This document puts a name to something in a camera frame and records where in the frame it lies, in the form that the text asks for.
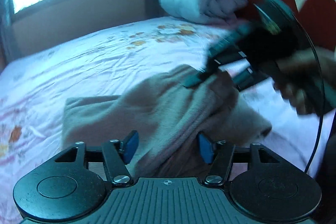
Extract grey-brown fleece pants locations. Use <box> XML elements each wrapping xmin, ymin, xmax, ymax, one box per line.
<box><xmin>61</xmin><ymin>65</ymin><xmax>272</xmax><ymax>178</ymax></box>

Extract person's right hand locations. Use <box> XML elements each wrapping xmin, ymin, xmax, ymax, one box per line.
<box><xmin>273</xmin><ymin>47</ymin><xmax>335</xmax><ymax>116</ymax></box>

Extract rolled grey quilt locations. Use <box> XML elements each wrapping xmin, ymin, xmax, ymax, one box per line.
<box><xmin>159</xmin><ymin>0</ymin><xmax>248</xmax><ymax>26</ymax></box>

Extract floral white bed sheet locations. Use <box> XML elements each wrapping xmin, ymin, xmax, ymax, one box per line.
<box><xmin>1</xmin><ymin>17</ymin><xmax>319</xmax><ymax>223</ymax></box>

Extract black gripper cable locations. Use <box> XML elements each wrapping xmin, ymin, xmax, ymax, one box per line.
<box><xmin>288</xmin><ymin>9</ymin><xmax>328</xmax><ymax>175</ymax></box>

